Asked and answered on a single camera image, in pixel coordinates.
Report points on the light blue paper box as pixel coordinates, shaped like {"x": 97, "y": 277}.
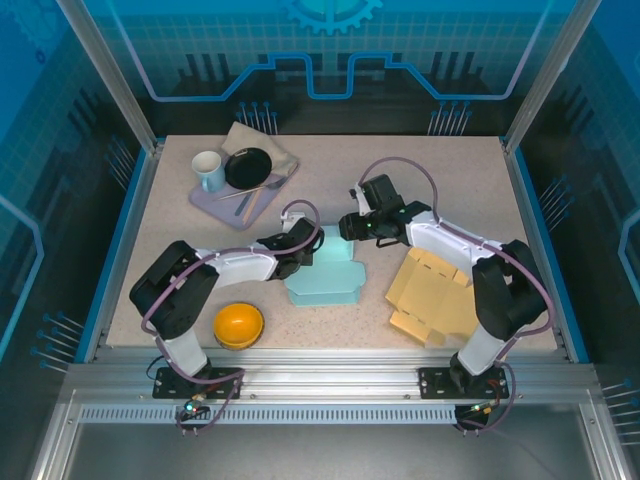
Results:
{"x": 330, "y": 280}

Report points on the yellow paper box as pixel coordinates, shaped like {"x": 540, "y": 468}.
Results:
{"x": 425, "y": 295}

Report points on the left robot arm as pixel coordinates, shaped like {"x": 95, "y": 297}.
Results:
{"x": 235, "y": 265}

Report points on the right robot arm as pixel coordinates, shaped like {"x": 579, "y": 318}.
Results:
{"x": 450, "y": 240}

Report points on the lavender tray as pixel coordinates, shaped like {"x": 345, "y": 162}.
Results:
{"x": 267, "y": 197}

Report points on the grey knife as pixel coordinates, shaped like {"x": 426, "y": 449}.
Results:
{"x": 242, "y": 204}

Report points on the metal fork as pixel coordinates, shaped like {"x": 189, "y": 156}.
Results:
{"x": 250, "y": 190}

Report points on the black plate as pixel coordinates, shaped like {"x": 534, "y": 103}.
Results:
{"x": 248, "y": 167}

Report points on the orange bowl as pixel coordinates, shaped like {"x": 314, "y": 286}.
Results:
{"x": 239, "y": 325}

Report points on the light blue mug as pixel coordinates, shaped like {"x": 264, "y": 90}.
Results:
{"x": 209, "y": 167}

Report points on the beige cloth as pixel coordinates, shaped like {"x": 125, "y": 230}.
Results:
{"x": 250, "y": 137}

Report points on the small connector with light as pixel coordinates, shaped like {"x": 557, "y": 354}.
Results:
{"x": 482, "y": 410}
{"x": 192, "y": 407}

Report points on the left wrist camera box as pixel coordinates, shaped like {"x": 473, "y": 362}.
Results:
{"x": 290, "y": 220}

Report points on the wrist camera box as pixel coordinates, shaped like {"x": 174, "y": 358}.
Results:
{"x": 290, "y": 220}
{"x": 356, "y": 192}

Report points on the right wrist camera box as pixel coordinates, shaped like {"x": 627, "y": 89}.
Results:
{"x": 356, "y": 192}

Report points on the aluminium rail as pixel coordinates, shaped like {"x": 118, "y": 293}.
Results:
{"x": 325, "y": 375}

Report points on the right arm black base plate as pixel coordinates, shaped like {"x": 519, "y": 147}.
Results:
{"x": 435, "y": 385}

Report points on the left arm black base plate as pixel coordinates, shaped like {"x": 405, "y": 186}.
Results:
{"x": 170, "y": 387}

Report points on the aluminium frame post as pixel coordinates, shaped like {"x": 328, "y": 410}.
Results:
{"x": 547, "y": 75}
{"x": 111, "y": 75}

